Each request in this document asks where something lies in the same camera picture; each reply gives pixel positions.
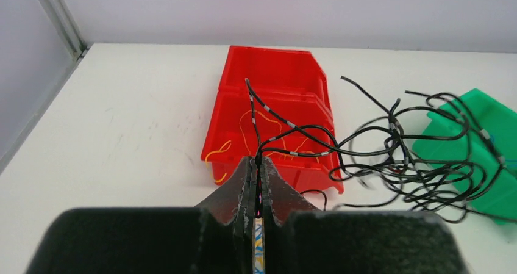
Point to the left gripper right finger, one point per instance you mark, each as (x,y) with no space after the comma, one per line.
(300,238)

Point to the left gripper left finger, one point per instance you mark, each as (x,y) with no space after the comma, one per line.
(214,236)

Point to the red plastic bin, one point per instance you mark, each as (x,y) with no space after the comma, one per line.
(278,97)

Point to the green plastic bin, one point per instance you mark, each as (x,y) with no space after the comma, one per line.
(466,156)

